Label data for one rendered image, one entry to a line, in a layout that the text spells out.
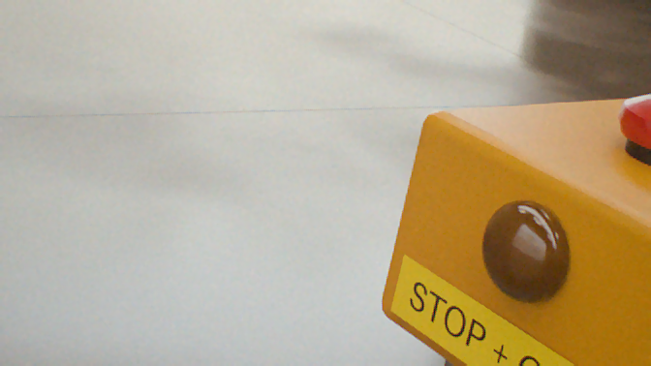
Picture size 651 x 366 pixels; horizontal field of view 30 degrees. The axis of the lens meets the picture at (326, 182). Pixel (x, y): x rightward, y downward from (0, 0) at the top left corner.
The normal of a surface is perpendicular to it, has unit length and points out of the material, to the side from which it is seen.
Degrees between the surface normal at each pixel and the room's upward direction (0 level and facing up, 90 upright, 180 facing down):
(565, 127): 0
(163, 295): 0
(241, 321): 0
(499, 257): 94
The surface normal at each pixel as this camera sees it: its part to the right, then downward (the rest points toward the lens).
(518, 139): 0.19, -0.92
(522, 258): -0.59, 0.10
